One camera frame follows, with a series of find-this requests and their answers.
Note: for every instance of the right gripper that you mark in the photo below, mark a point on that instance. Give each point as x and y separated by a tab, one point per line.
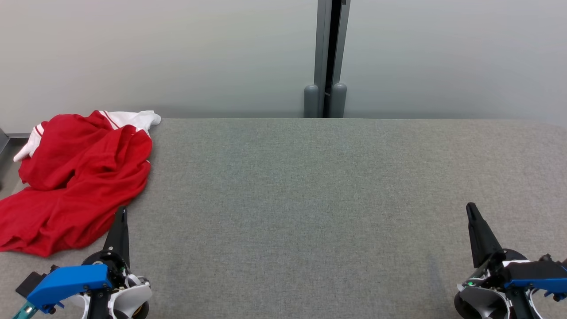
483	301

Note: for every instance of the wrist camera blue mount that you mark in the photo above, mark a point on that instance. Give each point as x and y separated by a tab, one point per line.
536	277
66	281

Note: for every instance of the left wrist camera blue mount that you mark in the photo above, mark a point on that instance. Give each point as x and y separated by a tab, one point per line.
66	281

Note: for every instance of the red and white garment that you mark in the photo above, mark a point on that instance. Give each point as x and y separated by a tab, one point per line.
79	186

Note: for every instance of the right wrist camera blue mount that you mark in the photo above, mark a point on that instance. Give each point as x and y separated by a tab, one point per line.
536	277

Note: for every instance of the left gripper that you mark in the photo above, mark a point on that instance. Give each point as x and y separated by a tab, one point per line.
133	297

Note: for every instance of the grey partition post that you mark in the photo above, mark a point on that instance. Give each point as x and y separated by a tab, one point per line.
322	53

